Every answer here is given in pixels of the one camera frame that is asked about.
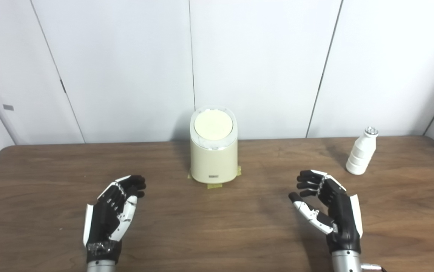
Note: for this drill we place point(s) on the yellow masking tape piece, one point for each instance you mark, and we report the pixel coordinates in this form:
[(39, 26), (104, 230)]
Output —
[(189, 175), (238, 170), (215, 185)]

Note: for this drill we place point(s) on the black wall panel hinge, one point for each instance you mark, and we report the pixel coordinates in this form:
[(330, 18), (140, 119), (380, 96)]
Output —
[(63, 86)]

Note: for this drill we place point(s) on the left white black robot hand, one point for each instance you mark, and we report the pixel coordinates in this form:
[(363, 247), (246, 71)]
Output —
[(103, 223)]

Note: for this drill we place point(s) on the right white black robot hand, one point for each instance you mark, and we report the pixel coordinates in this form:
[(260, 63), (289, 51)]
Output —
[(343, 219)]

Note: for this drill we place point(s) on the cream round bin lid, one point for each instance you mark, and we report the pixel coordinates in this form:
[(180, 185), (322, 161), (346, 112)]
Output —
[(213, 124)]

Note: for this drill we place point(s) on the cream-colored round bin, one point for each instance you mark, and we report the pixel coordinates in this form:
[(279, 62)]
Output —
[(213, 162)]

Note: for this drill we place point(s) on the small grey wall label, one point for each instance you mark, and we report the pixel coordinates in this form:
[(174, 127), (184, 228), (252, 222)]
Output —
[(8, 107)]

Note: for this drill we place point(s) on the small white plastic bottle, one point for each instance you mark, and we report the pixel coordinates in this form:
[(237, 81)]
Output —
[(360, 155)]

